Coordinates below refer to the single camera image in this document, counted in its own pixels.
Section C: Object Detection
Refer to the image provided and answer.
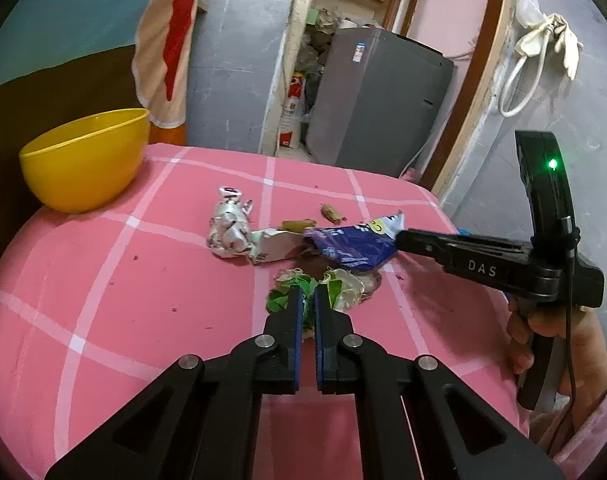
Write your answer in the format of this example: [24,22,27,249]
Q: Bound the yellow plastic bowl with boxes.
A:
[18,108,151,214]

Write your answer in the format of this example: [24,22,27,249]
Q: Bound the teal and brown printed blanket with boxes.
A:
[0,0,199,281]

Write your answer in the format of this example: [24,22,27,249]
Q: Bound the person's right hand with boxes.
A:
[507,299,607,397]

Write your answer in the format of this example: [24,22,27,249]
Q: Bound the cream rubber gloves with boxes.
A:
[514,12,584,81]

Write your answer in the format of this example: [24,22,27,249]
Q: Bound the brown wooden door frame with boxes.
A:
[383,0,515,188]

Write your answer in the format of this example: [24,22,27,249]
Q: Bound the grey washing machine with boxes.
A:
[306,27,455,178]

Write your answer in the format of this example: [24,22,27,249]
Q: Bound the white and red sack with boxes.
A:
[276,72,309,151]

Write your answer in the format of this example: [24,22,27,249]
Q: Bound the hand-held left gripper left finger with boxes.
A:
[44,285,304,480]

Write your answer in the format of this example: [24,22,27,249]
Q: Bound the white carton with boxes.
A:
[248,228,304,264]

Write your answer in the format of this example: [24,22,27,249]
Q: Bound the white hose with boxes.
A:
[498,52,547,118]

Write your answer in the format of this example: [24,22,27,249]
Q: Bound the person's right forearm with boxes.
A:
[528,357,607,468]

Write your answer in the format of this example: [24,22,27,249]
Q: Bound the green and white wrapper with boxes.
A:
[267,267,379,333]

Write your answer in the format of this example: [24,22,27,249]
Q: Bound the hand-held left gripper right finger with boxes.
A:
[313,284,568,480]

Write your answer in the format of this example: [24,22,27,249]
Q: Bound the blue snack packet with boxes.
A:
[303,210,405,273]

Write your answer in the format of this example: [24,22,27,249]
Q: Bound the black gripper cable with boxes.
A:
[546,215,581,456]

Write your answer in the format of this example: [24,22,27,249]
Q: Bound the crumpled plastic bags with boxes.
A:
[303,7,344,68]

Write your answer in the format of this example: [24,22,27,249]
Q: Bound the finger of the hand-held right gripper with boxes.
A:
[395,227,535,292]

